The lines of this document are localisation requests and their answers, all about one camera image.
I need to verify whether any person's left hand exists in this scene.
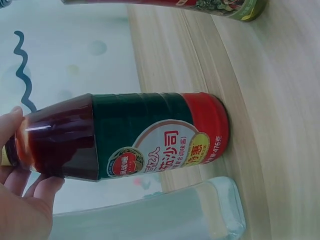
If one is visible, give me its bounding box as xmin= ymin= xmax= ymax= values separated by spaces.
xmin=0 ymin=105 xmax=66 ymax=240

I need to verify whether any red sauce bottle green label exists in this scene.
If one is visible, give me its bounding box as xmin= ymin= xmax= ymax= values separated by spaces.
xmin=0 ymin=92 xmax=230 ymax=183

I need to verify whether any bottle with green base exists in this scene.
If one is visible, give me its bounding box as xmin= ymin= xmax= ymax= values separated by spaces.
xmin=61 ymin=0 xmax=266 ymax=23

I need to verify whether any clear glass jar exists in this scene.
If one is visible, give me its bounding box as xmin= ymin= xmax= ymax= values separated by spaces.
xmin=52 ymin=176 xmax=247 ymax=240

